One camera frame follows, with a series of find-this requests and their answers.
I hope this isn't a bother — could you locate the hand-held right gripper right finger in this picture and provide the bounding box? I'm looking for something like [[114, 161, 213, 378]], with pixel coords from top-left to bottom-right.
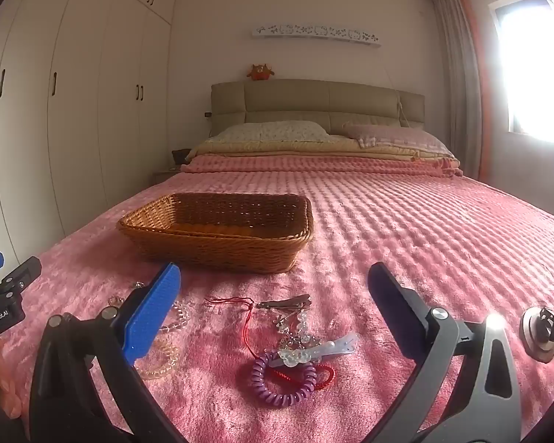
[[367, 262, 522, 443]]

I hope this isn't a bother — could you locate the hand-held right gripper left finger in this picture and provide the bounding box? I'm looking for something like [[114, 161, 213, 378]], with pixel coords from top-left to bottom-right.
[[28, 262, 188, 443]]

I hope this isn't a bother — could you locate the clear bead bracelet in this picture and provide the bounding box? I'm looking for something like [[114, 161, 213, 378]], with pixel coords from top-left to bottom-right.
[[159, 300, 190, 335]]

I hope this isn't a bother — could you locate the pale blue pearl hair clip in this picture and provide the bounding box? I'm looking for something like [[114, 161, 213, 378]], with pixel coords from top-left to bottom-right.
[[268, 332, 358, 365]]

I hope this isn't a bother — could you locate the red cord necklace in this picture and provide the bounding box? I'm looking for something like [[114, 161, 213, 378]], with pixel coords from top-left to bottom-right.
[[205, 296, 256, 358]]

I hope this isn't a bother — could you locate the brown wicker basket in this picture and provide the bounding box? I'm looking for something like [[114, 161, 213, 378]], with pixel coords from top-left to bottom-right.
[[116, 192, 315, 274]]

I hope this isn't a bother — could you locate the brown metal hair clip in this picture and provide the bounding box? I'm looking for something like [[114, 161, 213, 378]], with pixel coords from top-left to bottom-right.
[[257, 294, 312, 310]]

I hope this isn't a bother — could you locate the clear crystal bracelet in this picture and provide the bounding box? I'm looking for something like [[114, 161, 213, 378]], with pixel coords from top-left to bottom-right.
[[272, 311, 315, 370]]

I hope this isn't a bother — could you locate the purple spiral hair tie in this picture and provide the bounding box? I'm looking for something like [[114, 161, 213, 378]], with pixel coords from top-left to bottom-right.
[[252, 353, 318, 408]]

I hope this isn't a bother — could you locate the person's left hand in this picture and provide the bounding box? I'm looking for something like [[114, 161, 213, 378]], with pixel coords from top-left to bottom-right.
[[0, 336, 29, 422]]

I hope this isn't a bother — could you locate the pink fluffy blanket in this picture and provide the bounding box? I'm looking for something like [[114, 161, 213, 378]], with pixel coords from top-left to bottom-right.
[[0, 154, 554, 443]]

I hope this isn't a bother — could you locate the wooden nightstand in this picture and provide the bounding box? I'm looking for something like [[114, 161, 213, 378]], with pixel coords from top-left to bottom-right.
[[152, 170, 185, 185]]

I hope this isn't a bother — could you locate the pink checked pillow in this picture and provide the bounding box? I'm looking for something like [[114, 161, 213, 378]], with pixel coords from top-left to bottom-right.
[[342, 122, 455, 158]]

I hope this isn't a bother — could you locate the white wardrobe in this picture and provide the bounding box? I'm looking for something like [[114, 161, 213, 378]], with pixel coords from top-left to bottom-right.
[[0, 0, 177, 264]]

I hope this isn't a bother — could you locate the floral white pillow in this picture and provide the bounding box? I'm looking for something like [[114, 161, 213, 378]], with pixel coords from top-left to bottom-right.
[[208, 121, 331, 144]]

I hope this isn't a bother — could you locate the beige padded headboard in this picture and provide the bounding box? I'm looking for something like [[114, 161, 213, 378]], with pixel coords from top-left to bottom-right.
[[210, 79, 425, 141]]

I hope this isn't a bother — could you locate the grey and orange curtain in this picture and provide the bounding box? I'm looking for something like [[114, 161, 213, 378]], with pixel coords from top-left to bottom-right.
[[431, 0, 495, 181]]

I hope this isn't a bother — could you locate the orange plush toy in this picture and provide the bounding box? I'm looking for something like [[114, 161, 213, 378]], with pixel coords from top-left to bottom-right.
[[247, 63, 275, 81]]

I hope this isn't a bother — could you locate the bright window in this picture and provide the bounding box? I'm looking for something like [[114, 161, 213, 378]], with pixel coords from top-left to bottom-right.
[[489, 0, 554, 148]]

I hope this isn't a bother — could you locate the suction phone mount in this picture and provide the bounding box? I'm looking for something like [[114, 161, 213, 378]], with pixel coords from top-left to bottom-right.
[[521, 307, 554, 363]]

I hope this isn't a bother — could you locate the white charging cable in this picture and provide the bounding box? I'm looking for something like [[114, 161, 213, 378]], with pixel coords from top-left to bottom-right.
[[383, 67, 409, 127]]

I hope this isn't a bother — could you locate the white carved wall shelf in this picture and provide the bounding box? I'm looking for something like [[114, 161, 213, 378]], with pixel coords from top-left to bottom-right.
[[252, 24, 382, 49]]

